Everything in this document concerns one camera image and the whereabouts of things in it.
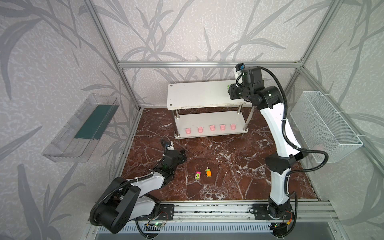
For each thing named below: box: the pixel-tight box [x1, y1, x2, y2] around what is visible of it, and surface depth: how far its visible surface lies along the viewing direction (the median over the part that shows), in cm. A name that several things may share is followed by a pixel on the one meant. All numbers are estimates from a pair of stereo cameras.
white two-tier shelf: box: [167, 80, 254, 139], surface depth 96 cm
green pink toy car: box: [195, 171, 201, 180], surface depth 84 cm
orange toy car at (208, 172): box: [205, 168, 212, 178], surface depth 86 cm
